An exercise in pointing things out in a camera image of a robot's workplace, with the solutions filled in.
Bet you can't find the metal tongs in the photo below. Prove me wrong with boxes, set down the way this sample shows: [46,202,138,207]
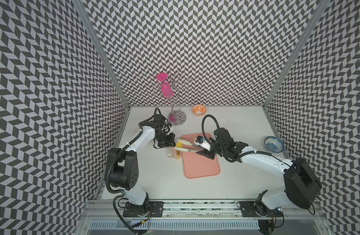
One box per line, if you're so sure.
[174,139,202,152]

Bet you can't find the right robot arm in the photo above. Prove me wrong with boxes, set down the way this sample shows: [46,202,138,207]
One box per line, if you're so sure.
[195,125,322,217]

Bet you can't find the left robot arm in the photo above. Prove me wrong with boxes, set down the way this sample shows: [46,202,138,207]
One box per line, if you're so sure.
[104,108,176,216]

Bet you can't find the pink plastic tray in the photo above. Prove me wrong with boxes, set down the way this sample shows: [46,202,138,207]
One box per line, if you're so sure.
[179,133,221,180]

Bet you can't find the orange patterned small bowl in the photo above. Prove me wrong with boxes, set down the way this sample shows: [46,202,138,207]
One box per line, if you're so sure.
[192,104,207,117]

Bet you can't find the pink ornament on stand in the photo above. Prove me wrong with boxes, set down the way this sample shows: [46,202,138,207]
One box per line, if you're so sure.
[156,72,174,98]

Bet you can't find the blue white porcelain bowl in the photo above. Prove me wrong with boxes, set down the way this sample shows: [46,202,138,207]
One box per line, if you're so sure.
[264,136,285,153]

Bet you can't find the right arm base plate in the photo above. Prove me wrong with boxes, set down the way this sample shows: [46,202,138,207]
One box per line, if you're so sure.
[237,201,282,219]

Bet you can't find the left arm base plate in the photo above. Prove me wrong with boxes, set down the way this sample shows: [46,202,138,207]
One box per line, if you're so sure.
[123,201,164,218]

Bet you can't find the aluminium front rail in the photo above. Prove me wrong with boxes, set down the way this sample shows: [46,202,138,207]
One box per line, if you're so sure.
[82,199,326,220]

